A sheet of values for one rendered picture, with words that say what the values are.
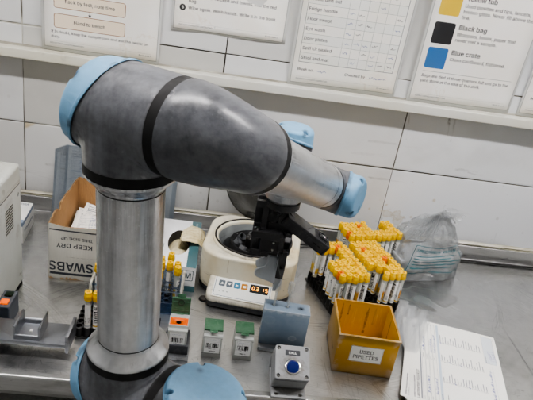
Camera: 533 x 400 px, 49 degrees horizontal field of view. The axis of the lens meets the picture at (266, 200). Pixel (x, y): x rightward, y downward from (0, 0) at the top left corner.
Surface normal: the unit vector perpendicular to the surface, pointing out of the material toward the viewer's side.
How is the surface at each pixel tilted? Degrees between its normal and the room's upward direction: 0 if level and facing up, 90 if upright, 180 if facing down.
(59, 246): 90
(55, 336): 0
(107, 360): 48
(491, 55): 92
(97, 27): 94
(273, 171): 98
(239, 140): 69
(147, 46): 94
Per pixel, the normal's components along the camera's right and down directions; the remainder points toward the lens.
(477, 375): 0.16, -0.90
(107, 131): -0.49, 0.40
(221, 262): -0.17, 0.39
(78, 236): -0.02, 0.54
